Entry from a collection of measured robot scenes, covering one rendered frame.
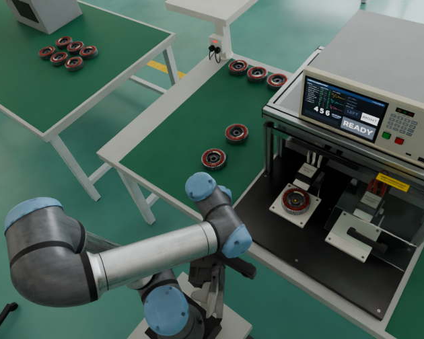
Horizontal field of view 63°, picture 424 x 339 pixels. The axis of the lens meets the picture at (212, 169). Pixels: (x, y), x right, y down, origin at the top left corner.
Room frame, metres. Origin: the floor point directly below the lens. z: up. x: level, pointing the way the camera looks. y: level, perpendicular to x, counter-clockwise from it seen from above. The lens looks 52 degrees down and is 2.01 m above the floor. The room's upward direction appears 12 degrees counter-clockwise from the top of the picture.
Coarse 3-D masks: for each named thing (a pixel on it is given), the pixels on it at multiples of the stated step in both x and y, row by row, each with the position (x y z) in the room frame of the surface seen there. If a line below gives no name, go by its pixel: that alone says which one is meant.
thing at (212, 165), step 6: (210, 150) 1.07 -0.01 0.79; (216, 150) 1.06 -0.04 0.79; (204, 156) 1.04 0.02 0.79; (210, 156) 1.05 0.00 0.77; (216, 156) 1.05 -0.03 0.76; (222, 156) 1.02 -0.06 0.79; (204, 162) 1.01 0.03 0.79; (210, 162) 1.02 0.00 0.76; (216, 162) 0.99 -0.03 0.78; (222, 162) 0.99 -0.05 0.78; (210, 168) 0.98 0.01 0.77; (216, 168) 0.97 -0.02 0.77
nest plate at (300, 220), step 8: (288, 184) 0.80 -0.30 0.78; (280, 200) 0.73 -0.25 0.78; (312, 200) 0.70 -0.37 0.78; (320, 200) 0.69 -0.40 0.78; (272, 208) 0.71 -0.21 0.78; (280, 208) 0.70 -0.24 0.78; (312, 208) 0.67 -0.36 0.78; (288, 216) 0.65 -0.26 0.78; (296, 216) 0.65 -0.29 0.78; (304, 216) 0.64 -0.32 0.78; (296, 224) 0.62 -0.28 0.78; (304, 224) 0.61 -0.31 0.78
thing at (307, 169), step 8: (312, 152) 0.85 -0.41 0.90; (328, 160) 0.80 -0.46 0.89; (304, 168) 0.77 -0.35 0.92; (312, 168) 0.76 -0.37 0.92; (320, 168) 0.77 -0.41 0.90; (296, 176) 0.75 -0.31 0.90; (304, 176) 0.73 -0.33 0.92; (312, 176) 0.72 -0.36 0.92; (296, 184) 0.73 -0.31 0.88; (304, 184) 0.72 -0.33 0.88
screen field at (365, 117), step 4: (348, 108) 0.73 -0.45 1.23; (344, 112) 0.74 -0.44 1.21; (348, 112) 0.73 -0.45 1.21; (352, 112) 0.72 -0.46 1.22; (356, 112) 0.71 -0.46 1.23; (360, 112) 0.71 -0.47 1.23; (356, 116) 0.71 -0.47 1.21; (360, 116) 0.70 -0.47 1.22; (364, 116) 0.70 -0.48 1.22; (368, 116) 0.69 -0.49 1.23; (372, 116) 0.68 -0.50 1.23; (364, 120) 0.69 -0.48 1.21; (368, 120) 0.68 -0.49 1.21; (372, 120) 0.68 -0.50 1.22; (376, 120) 0.67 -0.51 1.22; (376, 124) 0.67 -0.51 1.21
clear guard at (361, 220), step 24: (360, 168) 0.62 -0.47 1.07; (360, 192) 0.53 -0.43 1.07; (384, 192) 0.52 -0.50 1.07; (408, 192) 0.50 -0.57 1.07; (336, 216) 0.48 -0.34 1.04; (360, 216) 0.46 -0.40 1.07; (384, 216) 0.44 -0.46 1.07; (408, 216) 0.43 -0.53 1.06; (384, 240) 0.38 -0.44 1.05; (408, 240) 0.36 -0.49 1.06
